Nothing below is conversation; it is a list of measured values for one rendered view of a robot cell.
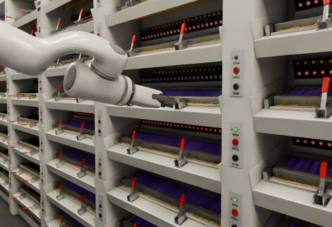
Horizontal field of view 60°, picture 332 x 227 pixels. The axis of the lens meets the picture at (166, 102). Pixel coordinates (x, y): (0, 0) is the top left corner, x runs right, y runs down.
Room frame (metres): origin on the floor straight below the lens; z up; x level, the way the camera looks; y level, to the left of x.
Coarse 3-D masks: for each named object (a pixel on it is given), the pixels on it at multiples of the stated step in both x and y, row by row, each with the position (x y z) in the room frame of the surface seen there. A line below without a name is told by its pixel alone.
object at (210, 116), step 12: (144, 84) 1.32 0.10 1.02; (156, 84) 1.26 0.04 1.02; (168, 84) 1.20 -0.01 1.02; (180, 84) 1.15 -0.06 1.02; (192, 84) 1.11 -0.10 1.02; (204, 84) 1.07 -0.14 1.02; (216, 84) 1.02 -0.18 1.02; (108, 108) 1.23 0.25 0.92; (120, 108) 1.16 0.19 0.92; (132, 108) 1.10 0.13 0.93; (144, 108) 1.05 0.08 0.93; (156, 108) 1.01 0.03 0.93; (168, 108) 0.97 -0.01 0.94; (192, 108) 0.91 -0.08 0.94; (204, 108) 0.88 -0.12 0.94; (216, 108) 0.86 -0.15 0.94; (156, 120) 1.02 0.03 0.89; (168, 120) 0.97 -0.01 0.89; (180, 120) 0.93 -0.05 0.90; (192, 120) 0.89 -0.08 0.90; (204, 120) 0.85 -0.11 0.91; (216, 120) 0.82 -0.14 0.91
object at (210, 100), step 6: (168, 96) 1.04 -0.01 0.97; (174, 96) 1.01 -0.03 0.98; (180, 96) 1.00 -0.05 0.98; (186, 96) 0.98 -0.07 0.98; (192, 96) 0.96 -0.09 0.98; (186, 102) 0.96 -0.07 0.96; (192, 102) 0.94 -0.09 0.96; (198, 102) 0.93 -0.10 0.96; (204, 102) 0.91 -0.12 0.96; (210, 102) 0.89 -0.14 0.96; (216, 102) 0.87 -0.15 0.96
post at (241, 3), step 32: (224, 0) 0.79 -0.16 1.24; (256, 0) 0.74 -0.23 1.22; (288, 0) 0.87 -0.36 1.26; (224, 32) 0.79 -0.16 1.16; (224, 64) 0.79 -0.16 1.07; (256, 64) 0.74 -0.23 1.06; (224, 96) 0.79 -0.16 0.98; (224, 128) 0.79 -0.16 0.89; (224, 160) 0.79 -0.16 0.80; (256, 160) 0.75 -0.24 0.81; (224, 192) 0.79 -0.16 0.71; (224, 224) 0.79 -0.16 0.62; (256, 224) 0.75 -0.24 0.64
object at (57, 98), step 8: (48, 96) 1.76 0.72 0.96; (56, 96) 1.75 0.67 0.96; (64, 96) 1.70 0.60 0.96; (72, 96) 1.61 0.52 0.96; (48, 104) 1.71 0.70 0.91; (56, 104) 1.63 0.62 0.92; (64, 104) 1.55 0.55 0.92; (72, 104) 1.48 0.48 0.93; (80, 104) 1.41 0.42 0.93; (88, 104) 1.35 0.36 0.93; (88, 112) 1.37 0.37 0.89
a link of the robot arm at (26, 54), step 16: (0, 32) 0.60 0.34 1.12; (16, 32) 0.62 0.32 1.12; (80, 32) 0.66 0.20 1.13; (0, 48) 0.60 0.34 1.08; (16, 48) 0.61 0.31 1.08; (32, 48) 0.62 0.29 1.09; (48, 48) 0.63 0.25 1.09; (64, 48) 0.63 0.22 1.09; (80, 48) 0.63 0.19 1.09; (96, 48) 0.65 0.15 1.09; (112, 48) 0.67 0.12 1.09; (0, 64) 0.63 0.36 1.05; (16, 64) 0.62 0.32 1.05; (32, 64) 0.63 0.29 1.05; (48, 64) 0.64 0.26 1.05; (96, 64) 0.68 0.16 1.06; (112, 64) 0.67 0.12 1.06
